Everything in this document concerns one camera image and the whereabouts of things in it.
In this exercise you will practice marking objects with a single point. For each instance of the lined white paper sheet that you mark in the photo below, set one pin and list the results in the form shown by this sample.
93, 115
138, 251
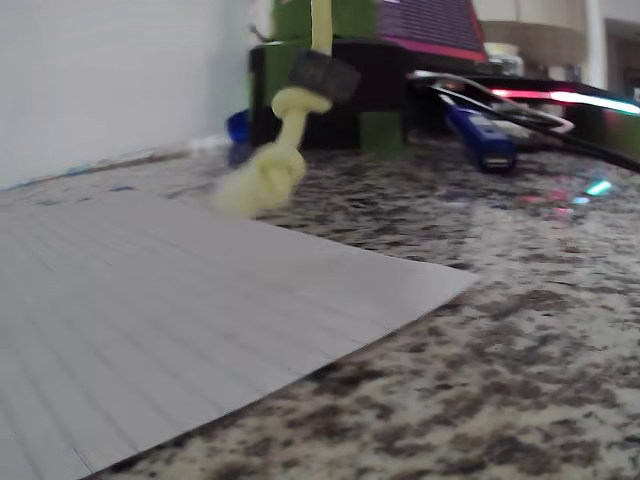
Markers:
175, 310

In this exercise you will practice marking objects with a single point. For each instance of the blue USB hub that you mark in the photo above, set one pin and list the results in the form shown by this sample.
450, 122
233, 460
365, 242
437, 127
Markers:
485, 137

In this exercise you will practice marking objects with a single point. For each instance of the purple striped panel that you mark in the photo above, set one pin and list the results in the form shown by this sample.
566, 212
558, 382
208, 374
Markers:
425, 25

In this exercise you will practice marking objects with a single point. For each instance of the black device with lit strip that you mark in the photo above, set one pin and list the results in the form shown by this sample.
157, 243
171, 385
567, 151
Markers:
600, 130

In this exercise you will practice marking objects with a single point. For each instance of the green and black camera mount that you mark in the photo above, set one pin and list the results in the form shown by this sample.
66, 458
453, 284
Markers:
370, 75

